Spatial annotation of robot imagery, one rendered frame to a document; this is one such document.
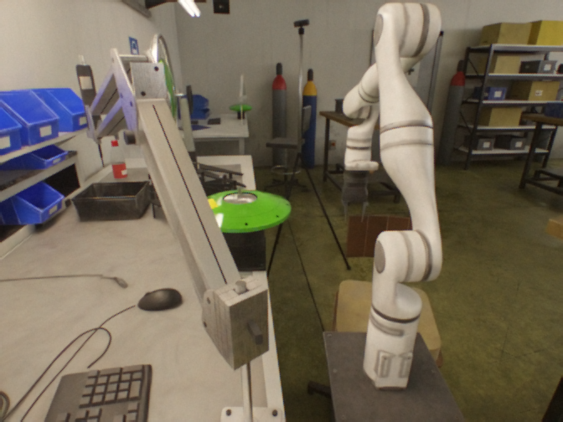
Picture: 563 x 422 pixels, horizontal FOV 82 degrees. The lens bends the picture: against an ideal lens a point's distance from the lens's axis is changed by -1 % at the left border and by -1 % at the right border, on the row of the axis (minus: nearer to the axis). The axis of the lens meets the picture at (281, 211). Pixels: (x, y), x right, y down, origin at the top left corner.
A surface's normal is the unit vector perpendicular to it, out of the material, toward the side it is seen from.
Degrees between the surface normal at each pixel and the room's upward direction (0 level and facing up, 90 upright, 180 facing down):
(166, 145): 47
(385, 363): 90
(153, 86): 90
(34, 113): 88
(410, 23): 79
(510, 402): 0
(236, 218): 23
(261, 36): 90
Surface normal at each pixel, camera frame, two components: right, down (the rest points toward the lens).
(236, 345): 0.62, 0.30
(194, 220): 0.45, -0.41
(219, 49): 0.11, 0.37
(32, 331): 0.00, -0.93
